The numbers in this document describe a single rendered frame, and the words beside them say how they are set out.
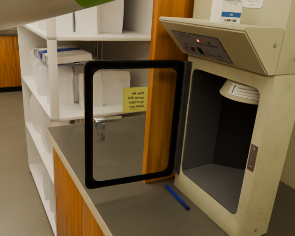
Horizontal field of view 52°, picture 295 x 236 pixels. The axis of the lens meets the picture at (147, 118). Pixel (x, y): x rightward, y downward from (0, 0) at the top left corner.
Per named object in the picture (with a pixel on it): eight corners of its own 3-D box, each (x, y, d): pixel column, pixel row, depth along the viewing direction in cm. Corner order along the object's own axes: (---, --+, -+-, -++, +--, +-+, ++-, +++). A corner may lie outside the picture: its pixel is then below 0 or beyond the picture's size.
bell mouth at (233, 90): (249, 85, 97) (252, 69, 95) (298, 101, 83) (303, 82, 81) (206, 90, 89) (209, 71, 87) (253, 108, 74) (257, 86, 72)
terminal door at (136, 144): (173, 175, 105) (185, 60, 91) (84, 190, 94) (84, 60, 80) (172, 174, 106) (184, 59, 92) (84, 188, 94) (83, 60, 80)
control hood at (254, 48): (188, 52, 92) (191, 18, 89) (276, 76, 66) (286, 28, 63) (155, 53, 87) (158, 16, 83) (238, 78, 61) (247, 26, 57)
